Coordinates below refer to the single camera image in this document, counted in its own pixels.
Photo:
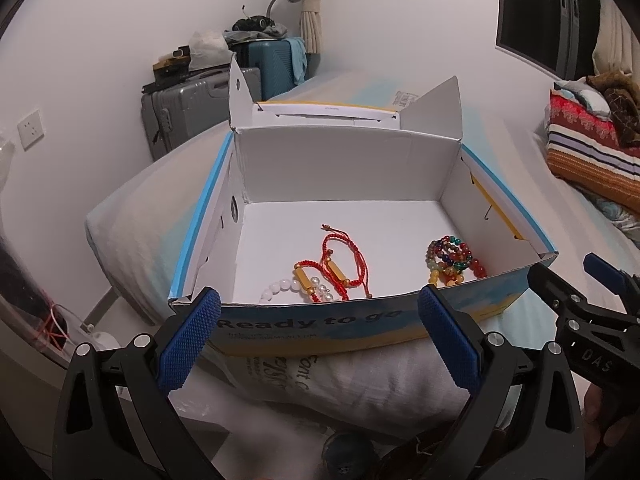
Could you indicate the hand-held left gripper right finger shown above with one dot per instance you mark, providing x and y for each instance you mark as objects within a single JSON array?
[{"x": 445, "y": 330}]

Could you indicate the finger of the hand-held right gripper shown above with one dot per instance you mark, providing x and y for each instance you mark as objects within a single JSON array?
[
  {"x": 602, "y": 266},
  {"x": 555, "y": 290}
]

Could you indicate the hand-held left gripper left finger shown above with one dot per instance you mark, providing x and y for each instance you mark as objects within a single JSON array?
[{"x": 190, "y": 340}]

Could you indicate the white cardboard box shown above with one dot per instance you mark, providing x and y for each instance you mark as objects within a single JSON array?
[{"x": 340, "y": 170}]

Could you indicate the person's right hand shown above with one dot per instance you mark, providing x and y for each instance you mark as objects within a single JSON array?
[{"x": 592, "y": 405}]

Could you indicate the white printed pillow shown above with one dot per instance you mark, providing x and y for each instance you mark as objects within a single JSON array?
[{"x": 375, "y": 385}]

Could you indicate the striped folded quilt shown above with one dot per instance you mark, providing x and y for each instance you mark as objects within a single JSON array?
[{"x": 585, "y": 155}]

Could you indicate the dark round object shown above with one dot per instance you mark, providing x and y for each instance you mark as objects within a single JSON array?
[{"x": 350, "y": 452}]

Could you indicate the brown patterned cloth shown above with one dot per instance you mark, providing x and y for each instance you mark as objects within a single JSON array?
[{"x": 620, "y": 105}]

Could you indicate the cream curtain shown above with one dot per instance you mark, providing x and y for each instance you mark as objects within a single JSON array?
[{"x": 612, "y": 40}]

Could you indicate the grey suitcase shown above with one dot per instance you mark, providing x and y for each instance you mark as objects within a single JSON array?
[{"x": 185, "y": 105}]

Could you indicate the dark window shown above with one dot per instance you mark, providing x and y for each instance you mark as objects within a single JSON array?
[{"x": 540, "y": 10}]

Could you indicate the black flat items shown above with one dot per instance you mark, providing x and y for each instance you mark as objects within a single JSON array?
[{"x": 170, "y": 67}]

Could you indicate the blue suitcase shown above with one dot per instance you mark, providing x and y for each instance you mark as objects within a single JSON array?
[{"x": 272, "y": 62}]

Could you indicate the white plastic bag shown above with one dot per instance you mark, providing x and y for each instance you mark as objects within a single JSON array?
[{"x": 207, "y": 47}]

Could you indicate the light blue cloth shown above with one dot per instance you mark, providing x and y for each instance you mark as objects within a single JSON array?
[{"x": 298, "y": 60}]

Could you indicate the dark clothes pile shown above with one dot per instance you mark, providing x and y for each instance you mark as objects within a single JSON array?
[{"x": 255, "y": 25}]

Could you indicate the beige curtain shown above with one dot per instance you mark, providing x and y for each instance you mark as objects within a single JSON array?
[{"x": 310, "y": 10}]

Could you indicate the white wall socket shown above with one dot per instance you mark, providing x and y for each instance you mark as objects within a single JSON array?
[{"x": 30, "y": 129}]

